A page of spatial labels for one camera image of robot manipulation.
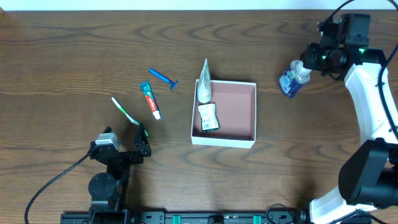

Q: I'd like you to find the green white labelled packet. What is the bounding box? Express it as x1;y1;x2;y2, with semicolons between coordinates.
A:
198;103;220;132

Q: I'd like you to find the blue disposable razor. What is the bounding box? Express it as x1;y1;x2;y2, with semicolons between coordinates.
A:
149;68;178;91

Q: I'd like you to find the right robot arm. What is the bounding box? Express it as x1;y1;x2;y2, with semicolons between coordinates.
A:
300;13;397;223

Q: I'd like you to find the clear blue soap pump bottle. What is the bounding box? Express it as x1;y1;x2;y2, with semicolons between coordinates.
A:
279;60;311;98

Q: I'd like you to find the white box with pink interior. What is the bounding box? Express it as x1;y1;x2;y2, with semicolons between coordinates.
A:
190;80;257;149

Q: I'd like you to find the white squeeze tube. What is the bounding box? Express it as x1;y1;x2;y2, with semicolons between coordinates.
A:
197;58;211;104

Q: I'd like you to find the black mounting rail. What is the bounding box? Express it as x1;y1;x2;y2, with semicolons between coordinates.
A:
60;209;310;224

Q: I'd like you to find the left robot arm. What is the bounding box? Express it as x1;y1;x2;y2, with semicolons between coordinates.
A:
88;123;152;223

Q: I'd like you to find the green white toothbrush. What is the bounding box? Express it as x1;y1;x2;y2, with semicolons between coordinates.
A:
111;97;139;126

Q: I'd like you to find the red green toothpaste tube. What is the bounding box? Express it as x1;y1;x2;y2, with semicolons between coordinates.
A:
139;81;161;120

